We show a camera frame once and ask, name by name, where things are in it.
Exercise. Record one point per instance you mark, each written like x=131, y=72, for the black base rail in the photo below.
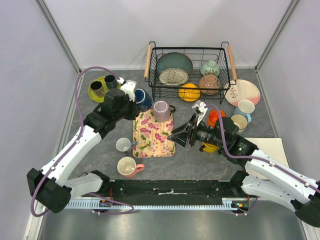
x=171, y=192

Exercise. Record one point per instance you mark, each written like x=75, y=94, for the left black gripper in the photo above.
x=134, y=108

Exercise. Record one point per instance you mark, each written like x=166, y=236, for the pink mug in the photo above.
x=128, y=167

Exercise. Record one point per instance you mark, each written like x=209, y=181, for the orange mug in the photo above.
x=212, y=118

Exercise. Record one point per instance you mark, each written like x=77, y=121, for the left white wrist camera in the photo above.
x=128, y=87

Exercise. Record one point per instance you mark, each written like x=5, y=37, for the green scalloped plate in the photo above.
x=106, y=90

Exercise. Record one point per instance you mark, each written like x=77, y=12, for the pink floral plate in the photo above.
x=242, y=90

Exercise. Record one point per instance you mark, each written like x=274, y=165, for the floral placemat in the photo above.
x=151, y=136

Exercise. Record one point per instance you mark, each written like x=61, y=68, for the dark blue tumbler cup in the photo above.
x=111, y=82

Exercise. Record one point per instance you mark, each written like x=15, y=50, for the teal plate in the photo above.
x=174, y=60

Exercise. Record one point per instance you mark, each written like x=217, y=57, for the brown tumbler cup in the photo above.
x=97, y=88

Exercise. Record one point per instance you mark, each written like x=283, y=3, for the white square board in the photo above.
x=272, y=146

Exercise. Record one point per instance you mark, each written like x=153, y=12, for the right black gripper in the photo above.
x=181, y=133

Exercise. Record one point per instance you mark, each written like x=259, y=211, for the light blue mug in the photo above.
x=245, y=108

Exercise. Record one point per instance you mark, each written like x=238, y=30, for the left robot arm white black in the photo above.
x=50, y=185

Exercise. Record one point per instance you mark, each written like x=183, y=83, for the black wire dish rack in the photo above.
x=198, y=56

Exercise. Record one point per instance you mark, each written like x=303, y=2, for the yellow bowl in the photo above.
x=189, y=92

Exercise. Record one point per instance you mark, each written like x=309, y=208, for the light blue cable duct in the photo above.
x=93, y=203

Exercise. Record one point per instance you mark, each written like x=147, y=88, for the beige mug dark handle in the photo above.
x=240, y=121

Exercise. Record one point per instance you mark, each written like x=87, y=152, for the speckled beige plate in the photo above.
x=173, y=77

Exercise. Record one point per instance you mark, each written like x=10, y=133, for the small grey white mug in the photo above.
x=124, y=145

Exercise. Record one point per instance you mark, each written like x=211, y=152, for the dark blue mug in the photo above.
x=143, y=100

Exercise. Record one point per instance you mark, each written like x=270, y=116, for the yellow mug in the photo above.
x=208, y=148

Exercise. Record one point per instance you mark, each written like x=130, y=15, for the purple mug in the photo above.
x=162, y=111

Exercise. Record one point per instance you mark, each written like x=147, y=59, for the brown pink bowl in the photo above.
x=209, y=84

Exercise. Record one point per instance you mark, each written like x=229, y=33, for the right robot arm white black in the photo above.
x=284, y=186

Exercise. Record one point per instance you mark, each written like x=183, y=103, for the mint green bowl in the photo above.
x=210, y=68

